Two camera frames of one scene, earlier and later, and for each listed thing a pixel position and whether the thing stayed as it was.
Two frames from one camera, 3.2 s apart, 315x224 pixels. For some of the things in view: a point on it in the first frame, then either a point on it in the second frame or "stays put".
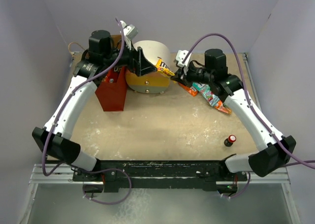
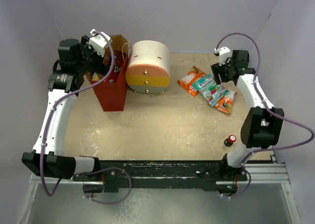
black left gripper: [138, 63] → [85, 48]
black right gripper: [181, 76] → [216, 68]
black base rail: [140, 176] stays put
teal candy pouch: [205, 90] stays put
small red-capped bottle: [229, 141] stays put
